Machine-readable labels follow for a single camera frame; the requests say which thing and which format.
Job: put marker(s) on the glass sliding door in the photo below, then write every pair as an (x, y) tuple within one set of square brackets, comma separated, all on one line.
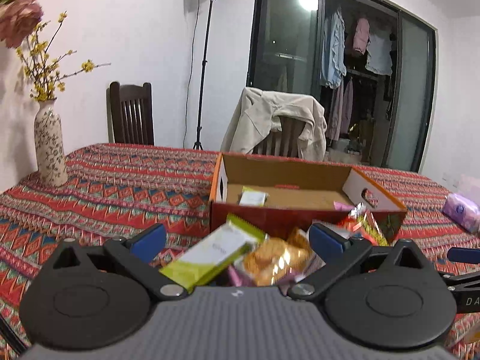
[(285, 45)]

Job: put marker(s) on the studio light on stand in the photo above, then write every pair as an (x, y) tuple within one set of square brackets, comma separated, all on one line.
[(197, 144)]

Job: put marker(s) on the white hanging shirt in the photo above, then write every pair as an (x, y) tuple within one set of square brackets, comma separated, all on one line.
[(379, 53)]

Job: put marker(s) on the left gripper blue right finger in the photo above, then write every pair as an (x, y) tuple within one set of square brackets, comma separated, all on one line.
[(328, 241)]

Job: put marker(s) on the purple tissue pack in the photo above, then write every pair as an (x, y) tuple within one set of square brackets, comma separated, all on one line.
[(462, 211)]

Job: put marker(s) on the dark wooden chair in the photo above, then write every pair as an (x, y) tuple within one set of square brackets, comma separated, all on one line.
[(131, 108)]

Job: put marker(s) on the yellow flower branches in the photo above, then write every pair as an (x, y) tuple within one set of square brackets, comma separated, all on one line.
[(43, 71)]

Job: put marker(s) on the chair with beige jacket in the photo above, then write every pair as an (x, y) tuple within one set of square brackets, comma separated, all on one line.
[(259, 113)]

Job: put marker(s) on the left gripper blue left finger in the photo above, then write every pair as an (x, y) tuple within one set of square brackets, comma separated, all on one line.
[(149, 243)]

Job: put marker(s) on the floral ceramic vase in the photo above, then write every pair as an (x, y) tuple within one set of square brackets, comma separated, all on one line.
[(49, 146)]

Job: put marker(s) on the colourful patterned tablecloth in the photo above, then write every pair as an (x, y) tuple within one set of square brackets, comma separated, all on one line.
[(118, 189)]

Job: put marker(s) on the light blue hanging shirt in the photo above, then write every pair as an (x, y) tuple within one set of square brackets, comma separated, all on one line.
[(332, 67)]

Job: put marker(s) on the pink artificial roses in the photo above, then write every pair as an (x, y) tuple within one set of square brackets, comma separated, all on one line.
[(19, 18)]

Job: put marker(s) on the red orange noodle snack bag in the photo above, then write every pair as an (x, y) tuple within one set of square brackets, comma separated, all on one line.
[(360, 222)]

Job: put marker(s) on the orange cardboard pumpkin box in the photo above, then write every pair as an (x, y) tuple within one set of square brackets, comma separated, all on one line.
[(299, 193)]

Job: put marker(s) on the green white wafer bar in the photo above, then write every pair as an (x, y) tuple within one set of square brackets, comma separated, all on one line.
[(205, 260)]

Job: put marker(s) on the pink hanging garment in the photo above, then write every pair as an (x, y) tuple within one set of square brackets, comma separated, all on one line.
[(361, 37)]

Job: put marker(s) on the gold cracker packet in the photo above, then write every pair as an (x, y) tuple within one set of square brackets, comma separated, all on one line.
[(274, 259)]

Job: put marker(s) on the small white packet in box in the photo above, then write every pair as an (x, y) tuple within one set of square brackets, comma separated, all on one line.
[(252, 197)]

